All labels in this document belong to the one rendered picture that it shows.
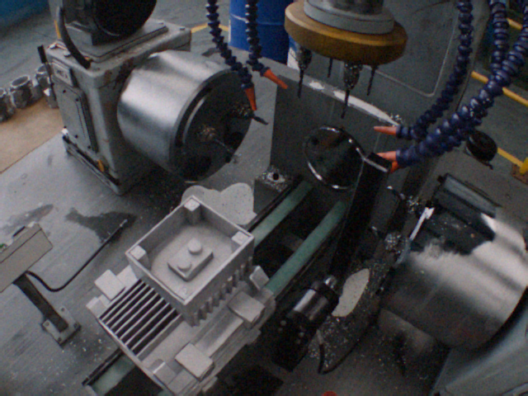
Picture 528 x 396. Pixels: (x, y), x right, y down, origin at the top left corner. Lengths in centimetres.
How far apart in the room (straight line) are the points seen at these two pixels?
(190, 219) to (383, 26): 36
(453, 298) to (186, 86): 56
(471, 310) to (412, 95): 43
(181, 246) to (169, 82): 34
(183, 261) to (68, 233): 57
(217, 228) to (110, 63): 46
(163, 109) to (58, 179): 52
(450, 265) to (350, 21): 34
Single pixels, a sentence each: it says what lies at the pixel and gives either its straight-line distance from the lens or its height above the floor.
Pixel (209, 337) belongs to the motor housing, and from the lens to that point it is 47.
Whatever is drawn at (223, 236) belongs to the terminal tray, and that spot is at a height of 111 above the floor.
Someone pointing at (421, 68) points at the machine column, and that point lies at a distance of 74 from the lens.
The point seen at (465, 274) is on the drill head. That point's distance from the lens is 53.
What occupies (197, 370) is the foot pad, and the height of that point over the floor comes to 107.
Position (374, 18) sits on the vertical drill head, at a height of 136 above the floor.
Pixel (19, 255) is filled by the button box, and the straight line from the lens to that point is 62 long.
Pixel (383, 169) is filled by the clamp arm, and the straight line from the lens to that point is 41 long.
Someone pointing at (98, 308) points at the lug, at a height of 109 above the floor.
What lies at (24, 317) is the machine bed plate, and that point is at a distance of 90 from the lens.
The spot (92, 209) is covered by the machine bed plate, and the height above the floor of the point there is 80.
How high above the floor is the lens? 151
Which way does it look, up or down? 48 degrees down
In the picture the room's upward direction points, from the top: 5 degrees clockwise
